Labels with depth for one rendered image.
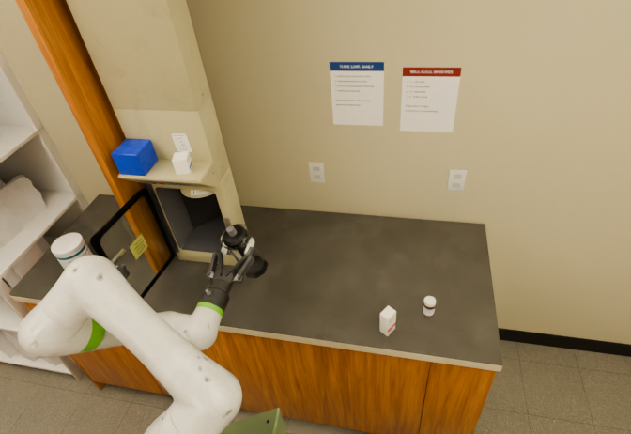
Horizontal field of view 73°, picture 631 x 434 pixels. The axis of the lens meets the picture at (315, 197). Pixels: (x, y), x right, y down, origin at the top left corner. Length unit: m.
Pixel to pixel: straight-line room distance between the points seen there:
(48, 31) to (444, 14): 1.24
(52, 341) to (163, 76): 0.80
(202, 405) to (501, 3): 1.46
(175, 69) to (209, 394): 0.93
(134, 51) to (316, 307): 1.11
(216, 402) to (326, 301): 0.82
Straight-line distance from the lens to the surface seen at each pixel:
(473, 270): 1.90
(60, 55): 1.57
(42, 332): 1.20
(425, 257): 1.91
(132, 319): 1.09
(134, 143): 1.63
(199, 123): 1.49
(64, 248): 2.17
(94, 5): 1.49
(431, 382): 1.88
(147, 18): 1.40
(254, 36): 1.77
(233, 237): 1.56
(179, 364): 1.07
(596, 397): 2.87
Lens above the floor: 2.35
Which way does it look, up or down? 40 degrees down
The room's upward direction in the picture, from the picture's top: 6 degrees counter-clockwise
